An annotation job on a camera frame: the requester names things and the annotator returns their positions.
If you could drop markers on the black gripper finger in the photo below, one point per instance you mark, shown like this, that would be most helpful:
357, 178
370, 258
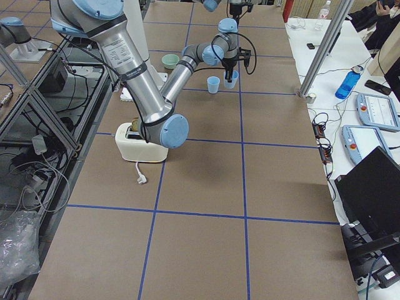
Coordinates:
228, 75

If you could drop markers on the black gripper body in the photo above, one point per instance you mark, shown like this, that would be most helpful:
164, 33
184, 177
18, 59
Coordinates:
229, 64
234, 9

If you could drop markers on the light blue cup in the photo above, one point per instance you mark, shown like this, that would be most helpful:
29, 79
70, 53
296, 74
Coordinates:
231, 82
213, 83

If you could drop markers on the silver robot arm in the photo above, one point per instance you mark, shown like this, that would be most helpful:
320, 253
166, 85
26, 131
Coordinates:
211, 5
110, 25

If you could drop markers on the mint green bowl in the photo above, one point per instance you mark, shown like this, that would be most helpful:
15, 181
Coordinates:
169, 61

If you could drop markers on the bread slice in toaster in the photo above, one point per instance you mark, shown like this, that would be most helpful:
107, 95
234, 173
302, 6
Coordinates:
136, 125

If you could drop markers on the blue water bottle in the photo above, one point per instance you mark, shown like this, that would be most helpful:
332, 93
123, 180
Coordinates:
349, 82

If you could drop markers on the cream toaster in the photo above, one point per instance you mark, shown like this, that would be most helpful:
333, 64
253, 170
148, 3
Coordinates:
133, 148

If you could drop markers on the white toaster power plug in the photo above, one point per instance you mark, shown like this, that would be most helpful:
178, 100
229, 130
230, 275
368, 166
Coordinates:
141, 178

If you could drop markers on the black smartphone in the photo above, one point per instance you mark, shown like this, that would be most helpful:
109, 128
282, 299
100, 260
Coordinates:
380, 88

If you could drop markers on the near teach pendant tablet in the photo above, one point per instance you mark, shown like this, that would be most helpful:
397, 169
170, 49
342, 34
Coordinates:
362, 140

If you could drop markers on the teach pendant tablet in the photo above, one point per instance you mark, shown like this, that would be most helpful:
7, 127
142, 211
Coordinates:
379, 111
362, 140

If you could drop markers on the far teach pendant tablet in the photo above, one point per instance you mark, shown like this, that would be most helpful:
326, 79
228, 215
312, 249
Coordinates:
379, 111

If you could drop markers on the black laptop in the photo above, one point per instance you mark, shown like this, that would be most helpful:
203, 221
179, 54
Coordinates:
371, 191

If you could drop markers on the crumpled plastic bag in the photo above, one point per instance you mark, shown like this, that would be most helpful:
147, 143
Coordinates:
19, 247

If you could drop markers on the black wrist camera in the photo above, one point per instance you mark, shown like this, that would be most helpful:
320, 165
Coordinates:
244, 55

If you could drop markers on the aluminium frame post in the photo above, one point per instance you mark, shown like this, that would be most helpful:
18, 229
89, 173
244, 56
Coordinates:
326, 43

